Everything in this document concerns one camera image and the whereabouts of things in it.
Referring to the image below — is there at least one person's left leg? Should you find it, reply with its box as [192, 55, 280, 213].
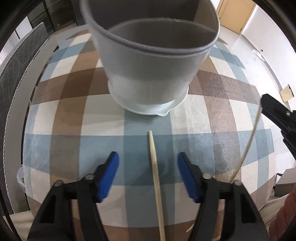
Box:
[9, 209, 35, 232]

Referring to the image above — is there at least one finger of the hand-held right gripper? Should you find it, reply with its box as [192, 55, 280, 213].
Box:
[261, 94, 296, 160]

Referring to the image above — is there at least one grey quilted bed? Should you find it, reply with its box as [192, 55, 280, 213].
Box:
[0, 22, 57, 214]

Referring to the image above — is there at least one dark glass cabinet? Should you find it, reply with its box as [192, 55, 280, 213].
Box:
[26, 0, 80, 35]

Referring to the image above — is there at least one white plastic bag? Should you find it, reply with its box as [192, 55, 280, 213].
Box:
[17, 164, 28, 193]

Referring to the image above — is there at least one person's leg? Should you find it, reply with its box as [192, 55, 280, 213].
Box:
[259, 193, 289, 229]
[9, 209, 35, 232]

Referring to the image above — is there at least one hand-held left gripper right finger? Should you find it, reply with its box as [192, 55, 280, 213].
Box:
[177, 152, 270, 241]

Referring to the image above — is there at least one grey storage box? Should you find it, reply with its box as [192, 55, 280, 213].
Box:
[274, 167, 296, 198]

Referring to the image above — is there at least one white utensil holder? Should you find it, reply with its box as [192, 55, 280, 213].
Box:
[80, 0, 220, 115]

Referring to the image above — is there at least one brown cardboard piece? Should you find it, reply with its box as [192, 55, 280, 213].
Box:
[279, 84, 295, 102]

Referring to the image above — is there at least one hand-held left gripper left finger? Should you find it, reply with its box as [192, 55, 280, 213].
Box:
[26, 151, 119, 241]

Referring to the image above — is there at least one person's right forearm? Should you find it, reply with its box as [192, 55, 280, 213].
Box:
[269, 190, 296, 241]

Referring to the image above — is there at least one plaid rug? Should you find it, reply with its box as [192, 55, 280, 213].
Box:
[22, 23, 281, 241]

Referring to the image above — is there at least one person's right leg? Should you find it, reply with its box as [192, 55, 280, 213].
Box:
[259, 193, 289, 229]

